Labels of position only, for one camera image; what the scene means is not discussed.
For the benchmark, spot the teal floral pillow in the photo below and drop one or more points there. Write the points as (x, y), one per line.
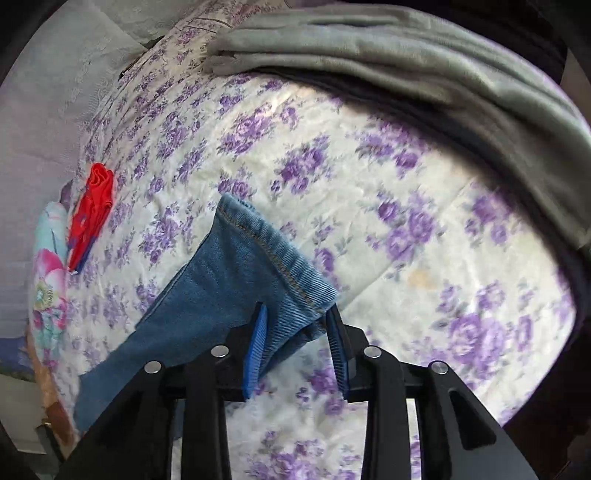
(50, 281)

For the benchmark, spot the red and blue garment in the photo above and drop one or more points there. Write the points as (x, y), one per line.
(90, 212)

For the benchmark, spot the grey blanket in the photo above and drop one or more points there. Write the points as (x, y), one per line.
(415, 78)

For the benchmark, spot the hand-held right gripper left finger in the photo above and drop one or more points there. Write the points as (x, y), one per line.
(255, 355)

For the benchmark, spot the blue denim pants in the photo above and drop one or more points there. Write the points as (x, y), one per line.
(221, 286)

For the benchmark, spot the purple floral bed sheet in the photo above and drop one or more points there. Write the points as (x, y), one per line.
(323, 221)

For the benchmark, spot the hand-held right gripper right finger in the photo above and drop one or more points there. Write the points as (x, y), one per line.
(338, 355)

